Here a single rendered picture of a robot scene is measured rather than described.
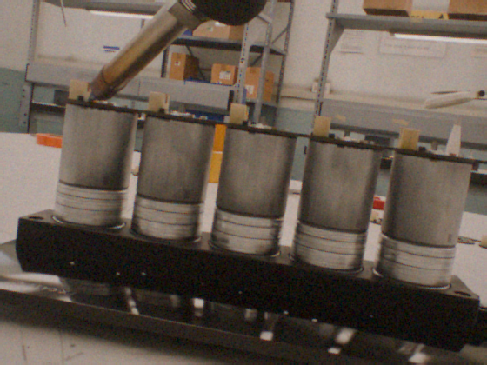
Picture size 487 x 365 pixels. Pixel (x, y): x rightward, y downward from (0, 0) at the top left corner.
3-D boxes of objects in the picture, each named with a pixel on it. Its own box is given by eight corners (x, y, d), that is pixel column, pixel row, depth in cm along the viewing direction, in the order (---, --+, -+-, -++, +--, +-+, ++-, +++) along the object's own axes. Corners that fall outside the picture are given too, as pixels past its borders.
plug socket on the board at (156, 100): (169, 114, 19) (171, 94, 19) (144, 110, 19) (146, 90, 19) (175, 115, 20) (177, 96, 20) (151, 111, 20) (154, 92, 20)
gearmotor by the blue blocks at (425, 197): (452, 321, 17) (484, 157, 17) (371, 306, 18) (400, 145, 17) (436, 298, 20) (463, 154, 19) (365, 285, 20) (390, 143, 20)
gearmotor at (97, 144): (106, 257, 19) (125, 104, 18) (36, 245, 19) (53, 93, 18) (130, 243, 21) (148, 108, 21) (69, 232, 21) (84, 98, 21)
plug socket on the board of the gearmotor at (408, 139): (424, 152, 18) (428, 131, 18) (396, 148, 18) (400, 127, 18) (420, 151, 19) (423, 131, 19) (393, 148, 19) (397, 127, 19)
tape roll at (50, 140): (38, 141, 73) (39, 132, 73) (86, 147, 74) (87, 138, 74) (31, 144, 67) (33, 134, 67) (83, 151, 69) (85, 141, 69)
